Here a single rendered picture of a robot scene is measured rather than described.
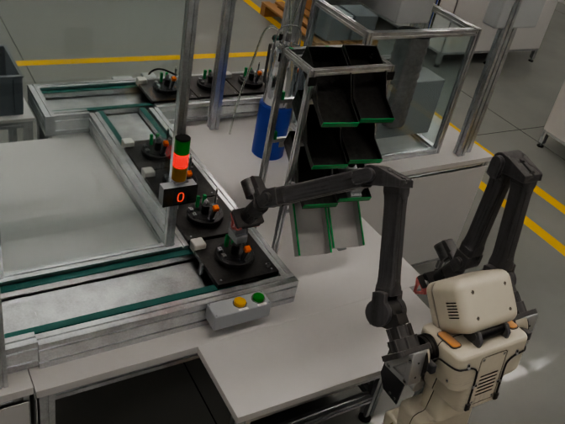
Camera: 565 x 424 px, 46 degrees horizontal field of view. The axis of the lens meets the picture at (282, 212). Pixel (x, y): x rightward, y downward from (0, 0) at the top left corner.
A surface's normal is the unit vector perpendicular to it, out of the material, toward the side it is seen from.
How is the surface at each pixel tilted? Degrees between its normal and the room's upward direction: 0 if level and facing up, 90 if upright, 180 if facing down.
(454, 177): 90
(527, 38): 90
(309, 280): 0
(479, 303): 47
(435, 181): 90
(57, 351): 90
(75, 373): 0
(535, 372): 0
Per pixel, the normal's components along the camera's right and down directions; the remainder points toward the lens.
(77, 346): 0.49, 0.56
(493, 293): 0.47, -0.14
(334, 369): 0.17, -0.81
